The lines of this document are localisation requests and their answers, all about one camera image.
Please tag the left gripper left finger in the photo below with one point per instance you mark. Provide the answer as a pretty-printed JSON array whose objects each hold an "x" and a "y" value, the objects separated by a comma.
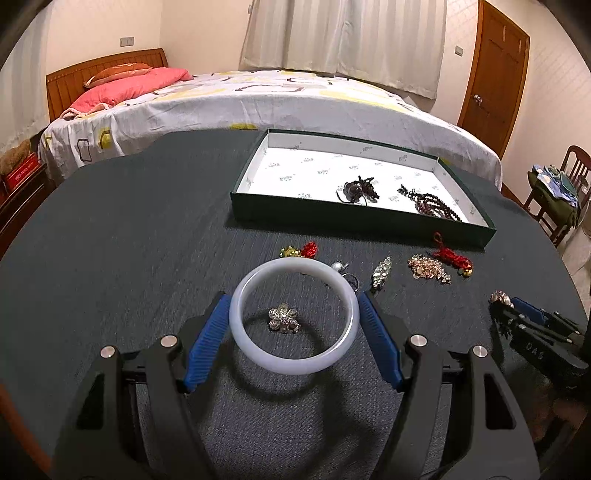
[{"x": 208, "y": 341}]

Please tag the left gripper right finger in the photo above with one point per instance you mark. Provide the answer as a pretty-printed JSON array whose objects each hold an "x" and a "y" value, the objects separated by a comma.
[{"x": 487, "y": 436}]

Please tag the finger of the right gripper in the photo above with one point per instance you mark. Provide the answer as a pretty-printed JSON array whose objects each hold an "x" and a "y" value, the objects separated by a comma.
[
  {"x": 513, "y": 324},
  {"x": 553, "y": 321}
]

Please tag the red knot cord charm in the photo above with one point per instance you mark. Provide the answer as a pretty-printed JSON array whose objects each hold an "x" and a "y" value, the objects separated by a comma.
[{"x": 446, "y": 255}]

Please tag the crystal leaf brooch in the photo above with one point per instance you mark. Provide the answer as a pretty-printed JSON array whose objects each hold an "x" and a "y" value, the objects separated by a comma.
[{"x": 381, "y": 274}]

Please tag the pearl keyring charm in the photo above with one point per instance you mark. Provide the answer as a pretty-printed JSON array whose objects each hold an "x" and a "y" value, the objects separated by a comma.
[{"x": 342, "y": 268}]

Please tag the silver flower brooch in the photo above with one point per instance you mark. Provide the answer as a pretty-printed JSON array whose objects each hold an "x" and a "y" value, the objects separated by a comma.
[{"x": 283, "y": 319}]

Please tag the red knot gold charm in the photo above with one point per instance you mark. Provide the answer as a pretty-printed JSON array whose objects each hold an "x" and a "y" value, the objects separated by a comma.
[{"x": 309, "y": 250}]

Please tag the green jewelry tray box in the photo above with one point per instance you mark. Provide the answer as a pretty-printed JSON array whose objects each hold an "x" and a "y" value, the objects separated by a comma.
[{"x": 314, "y": 180}]

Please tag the person's right hand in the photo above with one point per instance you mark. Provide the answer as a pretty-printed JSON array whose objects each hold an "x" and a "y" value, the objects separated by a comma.
[{"x": 550, "y": 407}]

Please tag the clothes pile on chair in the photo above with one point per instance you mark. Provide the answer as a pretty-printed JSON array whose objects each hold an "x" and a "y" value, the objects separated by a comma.
[{"x": 555, "y": 194}]

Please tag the wooden chair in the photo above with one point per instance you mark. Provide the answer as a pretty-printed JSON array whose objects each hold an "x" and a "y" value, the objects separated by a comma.
[{"x": 576, "y": 166}]

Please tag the dark green table cloth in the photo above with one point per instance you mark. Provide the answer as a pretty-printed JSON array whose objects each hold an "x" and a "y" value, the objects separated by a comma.
[{"x": 128, "y": 249}]

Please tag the black tassel pendant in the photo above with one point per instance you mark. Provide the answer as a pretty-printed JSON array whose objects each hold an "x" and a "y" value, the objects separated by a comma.
[{"x": 357, "y": 191}]

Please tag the wooden nightstand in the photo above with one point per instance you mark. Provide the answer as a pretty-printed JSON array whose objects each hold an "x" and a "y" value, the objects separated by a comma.
[{"x": 20, "y": 205}]

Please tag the brown wooden door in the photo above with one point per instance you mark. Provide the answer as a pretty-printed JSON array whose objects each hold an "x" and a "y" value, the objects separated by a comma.
[{"x": 497, "y": 80}]

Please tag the red box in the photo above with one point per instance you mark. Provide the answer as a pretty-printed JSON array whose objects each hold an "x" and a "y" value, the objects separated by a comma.
[{"x": 22, "y": 172}]

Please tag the brown plush toy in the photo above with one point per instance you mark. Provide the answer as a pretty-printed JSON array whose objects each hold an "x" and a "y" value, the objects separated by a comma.
[{"x": 10, "y": 159}]

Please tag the beige curtain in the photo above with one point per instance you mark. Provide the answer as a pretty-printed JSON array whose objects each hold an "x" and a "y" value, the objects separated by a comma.
[{"x": 397, "y": 44}]

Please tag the bed with patterned sheet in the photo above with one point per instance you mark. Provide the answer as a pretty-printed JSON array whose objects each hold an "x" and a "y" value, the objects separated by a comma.
[{"x": 260, "y": 100}]

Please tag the pink pillow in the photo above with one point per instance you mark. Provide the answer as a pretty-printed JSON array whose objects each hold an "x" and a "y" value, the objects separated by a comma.
[{"x": 112, "y": 93}]

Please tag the wooden headboard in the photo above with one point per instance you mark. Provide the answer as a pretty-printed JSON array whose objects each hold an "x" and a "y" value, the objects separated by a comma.
[{"x": 64, "y": 86}]

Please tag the orange pillow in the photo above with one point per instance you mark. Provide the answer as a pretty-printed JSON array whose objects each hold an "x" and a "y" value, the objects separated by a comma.
[{"x": 117, "y": 72}]

